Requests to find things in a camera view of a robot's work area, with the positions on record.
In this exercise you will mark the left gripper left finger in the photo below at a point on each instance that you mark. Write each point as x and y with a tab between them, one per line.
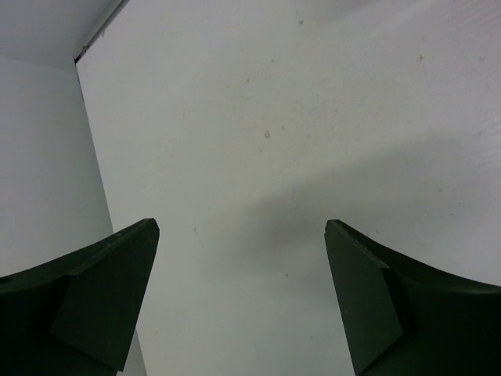
77	314

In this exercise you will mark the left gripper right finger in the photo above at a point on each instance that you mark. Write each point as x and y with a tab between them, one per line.
403	317

